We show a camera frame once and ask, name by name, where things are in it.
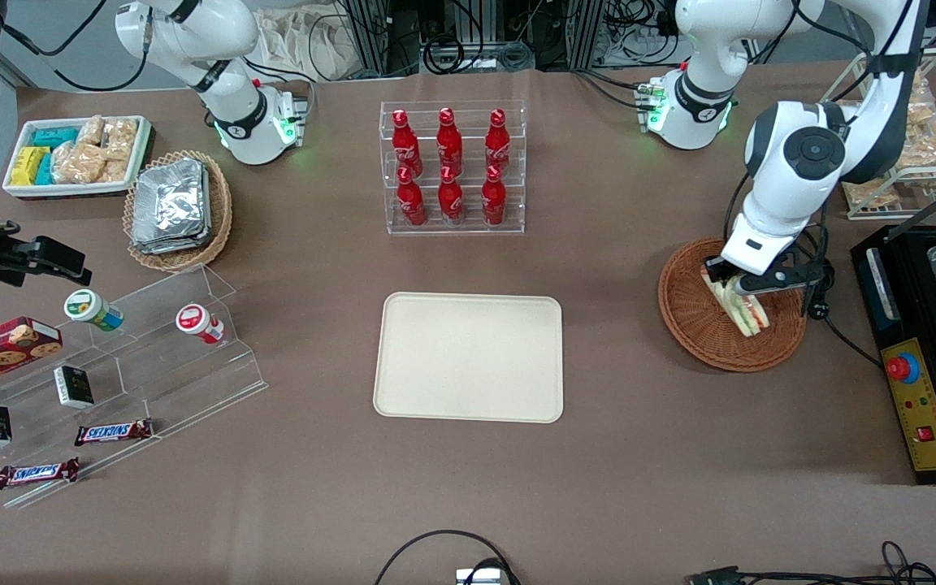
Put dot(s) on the clear bagged fried snack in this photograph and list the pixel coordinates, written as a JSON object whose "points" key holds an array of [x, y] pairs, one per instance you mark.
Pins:
{"points": [[931, 150], [870, 193], [923, 106]]}

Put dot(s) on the clear acrylic bottle rack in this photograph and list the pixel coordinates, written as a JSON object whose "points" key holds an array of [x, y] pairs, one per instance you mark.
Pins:
{"points": [[452, 229]]}

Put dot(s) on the beige cloth bag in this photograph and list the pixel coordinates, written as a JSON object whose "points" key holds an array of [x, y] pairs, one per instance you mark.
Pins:
{"points": [[305, 45]]}

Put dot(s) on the triangular sandwich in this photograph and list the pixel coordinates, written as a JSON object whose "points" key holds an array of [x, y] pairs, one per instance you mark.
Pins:
{"points": [[748, 313]]}

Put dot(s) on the white rectangular snack tray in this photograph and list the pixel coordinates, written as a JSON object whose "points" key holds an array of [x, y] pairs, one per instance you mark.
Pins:
{"points": [[70, 190]]}

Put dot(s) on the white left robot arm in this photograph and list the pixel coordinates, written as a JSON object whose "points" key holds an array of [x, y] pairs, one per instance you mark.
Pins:
{"points": [[801, 150]]}

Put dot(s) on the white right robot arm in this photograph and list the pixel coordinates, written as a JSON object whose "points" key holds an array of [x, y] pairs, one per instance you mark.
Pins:
{"points": [[232, 106]]}

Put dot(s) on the green lid yogurt cup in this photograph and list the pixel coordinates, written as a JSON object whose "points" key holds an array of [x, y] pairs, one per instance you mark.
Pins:
{"points": [[84, 305]]}

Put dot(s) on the clear acrylic stepped shelf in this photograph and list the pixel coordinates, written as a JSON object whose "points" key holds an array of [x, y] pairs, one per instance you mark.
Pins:
{"points": [[192, 382]]}

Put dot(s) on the beige plastic tray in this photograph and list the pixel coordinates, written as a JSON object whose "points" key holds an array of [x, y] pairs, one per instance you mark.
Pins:
{"points": [[468, 357]]}

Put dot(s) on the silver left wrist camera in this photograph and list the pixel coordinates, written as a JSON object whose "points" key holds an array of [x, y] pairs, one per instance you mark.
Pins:
{"points": [[748, 285]]}

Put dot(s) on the teal snack pack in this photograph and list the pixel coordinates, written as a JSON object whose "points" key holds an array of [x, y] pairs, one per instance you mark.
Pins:
{"points": [[45, 172], [55, 136]]}

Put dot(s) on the red lid yogurt cup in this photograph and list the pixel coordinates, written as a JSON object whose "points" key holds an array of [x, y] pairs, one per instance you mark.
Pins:
{"points": [[192, 318]]}

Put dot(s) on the small silver device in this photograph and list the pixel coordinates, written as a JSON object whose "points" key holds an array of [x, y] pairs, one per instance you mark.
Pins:
{"points": [[478, 577]]}

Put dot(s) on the black appliance with yellow panel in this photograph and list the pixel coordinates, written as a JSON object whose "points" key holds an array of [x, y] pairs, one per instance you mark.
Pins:
{"points": [[927, 422]]}

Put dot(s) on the red cola bottle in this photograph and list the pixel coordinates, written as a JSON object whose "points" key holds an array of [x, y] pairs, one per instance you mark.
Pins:
{"points": [[451, 201], [493, 201], [412, 203], [497, 142], [449, 142], [406, 145]]}

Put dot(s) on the brown round wicker basket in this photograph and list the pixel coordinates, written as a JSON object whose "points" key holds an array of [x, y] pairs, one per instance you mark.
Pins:
{"points": [[695, 325]]}

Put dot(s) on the light woven wicker basket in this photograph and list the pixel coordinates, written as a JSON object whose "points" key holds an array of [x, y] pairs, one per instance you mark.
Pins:
{"points": [[223, 211]]}

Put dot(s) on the red emergency stop button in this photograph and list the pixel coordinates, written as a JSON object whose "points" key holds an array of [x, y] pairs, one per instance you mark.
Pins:
{"points": [[903, 367]]}

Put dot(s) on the silver foil pack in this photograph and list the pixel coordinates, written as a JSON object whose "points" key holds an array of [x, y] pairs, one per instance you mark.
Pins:
{"points": [[169, 199], [171, 244]]}

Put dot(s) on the brown snickers bar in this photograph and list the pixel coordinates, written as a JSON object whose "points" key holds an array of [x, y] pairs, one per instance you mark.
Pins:
{"points": [[37, 473], [113, 432]]}

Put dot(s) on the clear rice cracker bag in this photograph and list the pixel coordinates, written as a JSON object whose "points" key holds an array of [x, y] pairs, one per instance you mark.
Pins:
{"points": [[90, 130], [80, 162], [120, 138]]}

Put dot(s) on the yellow snack pack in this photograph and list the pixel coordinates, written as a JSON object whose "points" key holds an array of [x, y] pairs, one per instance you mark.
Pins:
{"points": [[28, 165]]}

